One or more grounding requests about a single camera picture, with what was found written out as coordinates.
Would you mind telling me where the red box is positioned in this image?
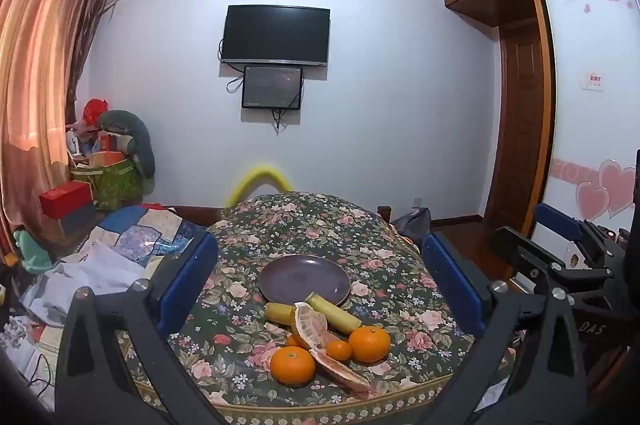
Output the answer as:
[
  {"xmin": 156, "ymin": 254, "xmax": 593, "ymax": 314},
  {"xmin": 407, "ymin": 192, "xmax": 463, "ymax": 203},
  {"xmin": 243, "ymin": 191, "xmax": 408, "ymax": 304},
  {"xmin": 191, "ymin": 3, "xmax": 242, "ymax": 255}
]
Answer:
[{"xmin": 39, "ymin": 180, "xmax": 94, "ymax": 219}]

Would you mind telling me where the dark bag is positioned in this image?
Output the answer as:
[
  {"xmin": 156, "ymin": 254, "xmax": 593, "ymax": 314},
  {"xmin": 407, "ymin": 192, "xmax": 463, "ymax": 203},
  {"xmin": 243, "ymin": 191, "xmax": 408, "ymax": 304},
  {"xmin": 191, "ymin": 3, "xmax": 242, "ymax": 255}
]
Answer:
[{"xmin": 392, "ymin": 206, "xmax": 432, "ymax": 247}]

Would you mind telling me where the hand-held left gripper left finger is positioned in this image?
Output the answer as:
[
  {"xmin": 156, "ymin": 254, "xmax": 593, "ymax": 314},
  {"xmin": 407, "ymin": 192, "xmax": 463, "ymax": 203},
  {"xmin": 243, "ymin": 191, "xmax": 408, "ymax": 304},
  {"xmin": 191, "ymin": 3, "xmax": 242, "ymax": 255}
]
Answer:
[{"xmin": 54, "ymin": 231, "xmax": 220, "ymax": 425}]

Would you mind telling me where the dark purple round plate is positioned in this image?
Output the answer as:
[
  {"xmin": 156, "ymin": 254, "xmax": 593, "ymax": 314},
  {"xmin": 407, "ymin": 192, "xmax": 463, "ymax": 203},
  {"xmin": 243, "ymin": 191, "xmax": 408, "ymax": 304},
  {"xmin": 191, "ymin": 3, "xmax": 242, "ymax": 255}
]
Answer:
[{"xmin": 258, "ymin": 254, "xmax": 352, "ymax": 307}]

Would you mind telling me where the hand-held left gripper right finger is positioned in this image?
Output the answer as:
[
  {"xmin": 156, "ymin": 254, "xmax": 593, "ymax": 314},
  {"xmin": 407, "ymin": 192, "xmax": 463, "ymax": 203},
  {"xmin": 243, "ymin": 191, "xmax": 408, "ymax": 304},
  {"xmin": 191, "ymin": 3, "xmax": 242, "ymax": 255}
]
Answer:
[{"xmin": 421, "ymin": 232, "xmax": 589, "ymax": 425}]

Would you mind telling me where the brown wooden door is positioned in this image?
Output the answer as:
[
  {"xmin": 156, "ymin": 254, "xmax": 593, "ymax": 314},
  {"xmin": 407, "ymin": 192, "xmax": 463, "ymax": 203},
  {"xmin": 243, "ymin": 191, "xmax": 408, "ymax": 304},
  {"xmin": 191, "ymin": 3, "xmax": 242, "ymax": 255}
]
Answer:
[{"xmin": 497, "ymin": 18, "xmax": 547, "ymax": 222}]

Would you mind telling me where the peeled pomelo segment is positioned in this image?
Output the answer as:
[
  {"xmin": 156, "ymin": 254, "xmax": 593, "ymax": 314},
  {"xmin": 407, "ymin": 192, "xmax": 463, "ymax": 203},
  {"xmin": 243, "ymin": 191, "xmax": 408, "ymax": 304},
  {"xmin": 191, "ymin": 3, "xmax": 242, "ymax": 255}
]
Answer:
[{"xmin": 310, "ymin": 347, "xmax": 374, "ymax": 390}]

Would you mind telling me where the large orange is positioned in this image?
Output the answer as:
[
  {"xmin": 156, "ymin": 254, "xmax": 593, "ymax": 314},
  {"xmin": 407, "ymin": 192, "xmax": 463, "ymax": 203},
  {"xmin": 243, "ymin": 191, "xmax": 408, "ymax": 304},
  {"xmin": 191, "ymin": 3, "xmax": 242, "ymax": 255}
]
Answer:
[
  {"xmin": 348, "ymin": 325, "xmax": 392, "ymax": 364},
  {"xmin": 270, "ymin": 345, "xmax": 317, "ymax": 388}
]

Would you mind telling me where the grey plush toy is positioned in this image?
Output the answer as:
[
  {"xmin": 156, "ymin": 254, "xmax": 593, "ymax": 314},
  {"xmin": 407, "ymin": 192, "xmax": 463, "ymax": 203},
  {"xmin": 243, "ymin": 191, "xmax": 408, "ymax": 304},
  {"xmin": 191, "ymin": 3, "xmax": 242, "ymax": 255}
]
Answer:
[{"xmin": 97, "ymin": 110, "xmax": 156, "ymax": 179}]

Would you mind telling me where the white heart-print wardrobe door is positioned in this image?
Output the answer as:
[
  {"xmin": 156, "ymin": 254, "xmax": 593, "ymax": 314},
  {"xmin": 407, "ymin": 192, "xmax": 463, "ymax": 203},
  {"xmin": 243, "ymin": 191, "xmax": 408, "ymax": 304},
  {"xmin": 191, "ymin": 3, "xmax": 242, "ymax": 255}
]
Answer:
[{"xmin": 529, "ymin": 0, "xmax": 640, "ymax": 258}]

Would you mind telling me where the blue patchwork quilt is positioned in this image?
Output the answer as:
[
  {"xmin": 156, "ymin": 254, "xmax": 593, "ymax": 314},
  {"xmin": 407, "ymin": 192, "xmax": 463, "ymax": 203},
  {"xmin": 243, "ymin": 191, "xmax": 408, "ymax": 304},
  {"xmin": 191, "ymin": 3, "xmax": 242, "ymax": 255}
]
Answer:
[{"xmin": 64, "ymin": 204, "xmax": 209, "ymax": 272}]

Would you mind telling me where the orange sheer curtain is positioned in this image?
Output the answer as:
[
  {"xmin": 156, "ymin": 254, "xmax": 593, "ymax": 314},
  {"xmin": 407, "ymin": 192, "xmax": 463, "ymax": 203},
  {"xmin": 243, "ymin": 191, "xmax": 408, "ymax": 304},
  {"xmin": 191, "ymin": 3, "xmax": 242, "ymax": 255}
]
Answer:
[{"xmin": 0, "ymin": 0, "xmax": 101, "ymax": 256}]

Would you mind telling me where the brown patterned curtain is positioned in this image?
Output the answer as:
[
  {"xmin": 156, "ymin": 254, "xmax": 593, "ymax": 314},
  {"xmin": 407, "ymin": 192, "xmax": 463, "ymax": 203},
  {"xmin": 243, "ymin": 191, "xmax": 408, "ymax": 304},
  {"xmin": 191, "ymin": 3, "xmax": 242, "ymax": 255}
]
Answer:
[{"xmin": 64, "ymin": 0, "xmax": 123, "ymax": 126}]

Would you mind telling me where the pomelo peel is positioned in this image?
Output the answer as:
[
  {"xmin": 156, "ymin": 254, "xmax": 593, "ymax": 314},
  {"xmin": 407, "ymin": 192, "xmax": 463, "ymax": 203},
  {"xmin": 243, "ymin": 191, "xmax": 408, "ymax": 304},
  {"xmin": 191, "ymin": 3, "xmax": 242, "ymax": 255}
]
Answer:
[{"xmin": 292, "ymin": 301, "xmax": 332, "ymax": 352}]

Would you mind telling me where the wall-mounted black television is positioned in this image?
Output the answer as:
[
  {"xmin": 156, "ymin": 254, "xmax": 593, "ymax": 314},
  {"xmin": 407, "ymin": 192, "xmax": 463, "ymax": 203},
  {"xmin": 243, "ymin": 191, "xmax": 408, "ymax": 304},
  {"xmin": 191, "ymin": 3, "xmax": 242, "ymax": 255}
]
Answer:
[{"xmin": 220, "ymin": 4, "xmax": 331, "ymax": 68}]

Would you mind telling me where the short sugarcane piece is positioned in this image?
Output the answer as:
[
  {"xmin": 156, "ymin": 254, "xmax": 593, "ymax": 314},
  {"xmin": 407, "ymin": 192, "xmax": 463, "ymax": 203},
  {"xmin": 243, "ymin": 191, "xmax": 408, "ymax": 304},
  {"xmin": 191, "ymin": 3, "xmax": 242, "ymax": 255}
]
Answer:
[{"xmin": 264, "ymin": 302, "xmax": 301, "ymax": 325}]

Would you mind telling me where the green floral tablecloth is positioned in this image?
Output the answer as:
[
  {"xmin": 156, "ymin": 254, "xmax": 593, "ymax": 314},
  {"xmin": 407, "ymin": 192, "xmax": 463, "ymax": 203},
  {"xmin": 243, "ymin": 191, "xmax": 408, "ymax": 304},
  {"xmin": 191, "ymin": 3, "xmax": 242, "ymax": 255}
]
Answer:
[{"xmin": 116, "ymin": 192, "xmax": 516, "ymax": 425}]

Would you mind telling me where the green patterned bag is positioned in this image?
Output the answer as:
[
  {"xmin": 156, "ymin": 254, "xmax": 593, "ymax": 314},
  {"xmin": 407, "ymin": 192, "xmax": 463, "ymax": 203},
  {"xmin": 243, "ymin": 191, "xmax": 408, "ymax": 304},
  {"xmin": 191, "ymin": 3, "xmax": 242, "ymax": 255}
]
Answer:
[{"xmin": 69, "ymin": 154, "xmax": 146, "ymax": 212}]

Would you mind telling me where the small black wall monitor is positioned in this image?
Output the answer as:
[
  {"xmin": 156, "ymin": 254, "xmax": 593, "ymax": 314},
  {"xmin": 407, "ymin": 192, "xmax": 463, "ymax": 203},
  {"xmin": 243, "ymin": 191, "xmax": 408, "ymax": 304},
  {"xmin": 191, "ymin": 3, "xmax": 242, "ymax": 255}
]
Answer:
[{"xmin": 241, "ymin": 64, "xmax": 305, "ymax": 111}]

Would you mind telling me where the red plush item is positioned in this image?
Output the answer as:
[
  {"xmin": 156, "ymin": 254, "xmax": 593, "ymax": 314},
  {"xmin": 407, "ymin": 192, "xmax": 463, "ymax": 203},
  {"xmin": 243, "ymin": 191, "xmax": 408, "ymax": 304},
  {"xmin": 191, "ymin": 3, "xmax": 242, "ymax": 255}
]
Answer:
[{"xmin": 82, "ymin": 98, "xmax": 109, "ymax": 126}]

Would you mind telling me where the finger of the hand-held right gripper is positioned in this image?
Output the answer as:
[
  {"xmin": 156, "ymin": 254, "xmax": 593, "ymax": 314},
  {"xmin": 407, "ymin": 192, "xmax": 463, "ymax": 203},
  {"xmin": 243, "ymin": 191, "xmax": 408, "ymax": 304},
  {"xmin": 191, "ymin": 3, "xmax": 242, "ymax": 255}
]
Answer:
[
  {"xmin": 493, "ymin": 226, "xmax": 615, "ymax": 298},
  {"xmin": 534, "ymin": 202, "xmax": 623, "ymax": 258}
]

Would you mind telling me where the white crumpled cloth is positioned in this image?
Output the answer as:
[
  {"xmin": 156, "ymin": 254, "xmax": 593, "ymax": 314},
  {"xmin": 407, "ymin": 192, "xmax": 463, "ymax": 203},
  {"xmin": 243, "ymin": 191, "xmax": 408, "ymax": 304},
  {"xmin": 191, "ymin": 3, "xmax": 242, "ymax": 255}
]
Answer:
[{"xmin": 22, "ymin": 249, "xmax": 162, "ymax": 332}]

